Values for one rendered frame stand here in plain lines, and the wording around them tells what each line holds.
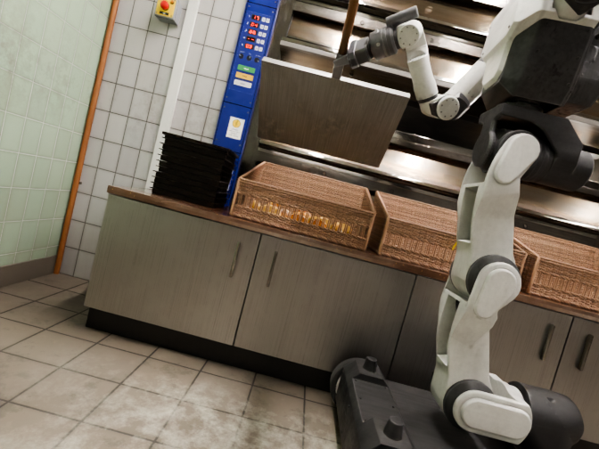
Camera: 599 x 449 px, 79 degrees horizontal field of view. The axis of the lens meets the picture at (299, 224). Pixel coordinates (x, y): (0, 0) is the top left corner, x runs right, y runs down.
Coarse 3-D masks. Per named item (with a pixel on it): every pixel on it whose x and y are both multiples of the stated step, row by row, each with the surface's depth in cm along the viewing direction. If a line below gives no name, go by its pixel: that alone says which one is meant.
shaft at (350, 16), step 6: (354, 0) 110; (354, 6) 111; (348, 12) 114; (354, 12) 113; (348, 18) 114; (354, 18) 114; (348, 24) 116; (342, 30) 119; (348, 30) 117; (342, 36) 119; (348, 36) 119; (342, 42) 121; (348, 42) 121; (342, 48) 122; (342, 54) 124
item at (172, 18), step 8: (160, 0) 179; (168, 0) 179; (176, 0) 179; (160, 8) 180; (168, 8) 179; (176, 8) 181; (160, 16) 180; (168, 16) 180; (176, 16) 183; (176, 24) 185
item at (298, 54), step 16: (288, 48) 173; (304, 48) 171; (304, 64) 183; (320, 64) 179; (368, 64) 171; (368, 80) 182; (384, 80) 178; (400, 80) 175; (480, 96) 171; (464, 112) 189; (480, 112) 184; (576, 128) 176; (592, 128) 173; (592, 144) 187
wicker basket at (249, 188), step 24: (264, 168) 186; (288, 168) 186; (240, 192) 142; (264, 192) 141; (288, 192) 141; (312, 192) 184; (336, 192) 184; (240, 216) 142; (264, 216) 142; (288, 216) 142; (312, 216) 141; (336, 216) 141; (360, 216) 140; (336, 240) 141; (360, 240) 140
